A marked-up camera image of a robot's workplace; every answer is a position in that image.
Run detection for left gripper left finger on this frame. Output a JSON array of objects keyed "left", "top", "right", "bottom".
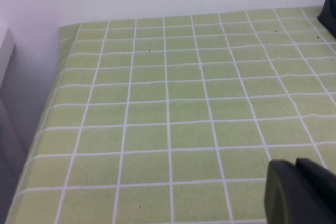
[{"left": 263, "top": 159, "right": 336, "bottom": 224}]

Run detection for green checked tablecloth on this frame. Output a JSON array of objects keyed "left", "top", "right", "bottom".
[{"left": 4, "top": 7, "right": 336, "bottom": 224}]

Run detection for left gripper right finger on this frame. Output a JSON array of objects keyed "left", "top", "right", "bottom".
[{"left": 294, "top": 157, "right": 336, "bottom": 206}]

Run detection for black wire dish rack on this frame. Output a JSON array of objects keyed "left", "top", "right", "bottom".
[{"left": 316, "top": 0, "right": 336, "bottom": 39}]

